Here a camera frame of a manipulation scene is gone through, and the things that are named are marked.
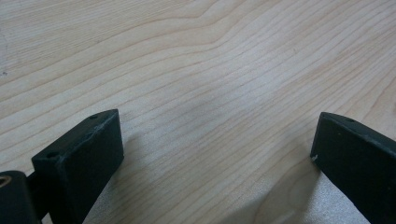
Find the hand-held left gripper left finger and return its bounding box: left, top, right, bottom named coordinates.
left=31, top=108, right=125, bottom=224

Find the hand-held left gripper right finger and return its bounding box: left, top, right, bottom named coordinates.
left=310, top=111, right=396, bottom=224

